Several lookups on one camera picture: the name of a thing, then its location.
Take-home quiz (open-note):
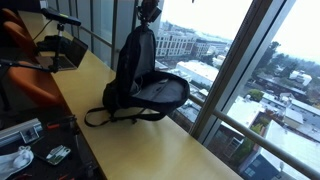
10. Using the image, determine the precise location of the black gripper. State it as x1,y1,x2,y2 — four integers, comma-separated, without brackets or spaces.
137,0,163,28

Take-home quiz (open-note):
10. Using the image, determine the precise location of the black backpack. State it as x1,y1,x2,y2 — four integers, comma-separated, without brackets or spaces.
83,24,191,128

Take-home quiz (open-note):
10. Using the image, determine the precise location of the grey window column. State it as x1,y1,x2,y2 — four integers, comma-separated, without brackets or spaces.
189,0,298,148
91,0,165,73

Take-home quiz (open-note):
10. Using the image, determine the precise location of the black laptop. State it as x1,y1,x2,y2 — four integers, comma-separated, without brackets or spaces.
35,34,90,72

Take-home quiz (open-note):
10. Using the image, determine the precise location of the small clear plastic item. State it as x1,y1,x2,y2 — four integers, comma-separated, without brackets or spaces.
44,144,72,167

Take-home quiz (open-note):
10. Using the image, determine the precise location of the metal window handrail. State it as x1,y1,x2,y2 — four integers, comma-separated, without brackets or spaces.
79,25,320,180

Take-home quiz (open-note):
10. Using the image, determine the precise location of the white face mask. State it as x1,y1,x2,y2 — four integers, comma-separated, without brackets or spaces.
0,145,35,180

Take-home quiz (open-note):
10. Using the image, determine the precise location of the black stereo camera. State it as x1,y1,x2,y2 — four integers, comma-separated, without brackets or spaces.
40,7,82,28

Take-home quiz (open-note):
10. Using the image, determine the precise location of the black camera stand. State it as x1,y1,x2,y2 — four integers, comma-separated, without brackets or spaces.
0,23,67,74

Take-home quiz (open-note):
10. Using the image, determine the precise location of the black clamp with red handle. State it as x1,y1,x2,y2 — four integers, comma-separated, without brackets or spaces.
45,114,78,131

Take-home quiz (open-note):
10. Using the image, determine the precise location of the silver aluminium rail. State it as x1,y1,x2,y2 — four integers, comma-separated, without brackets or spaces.
0,118,44,148

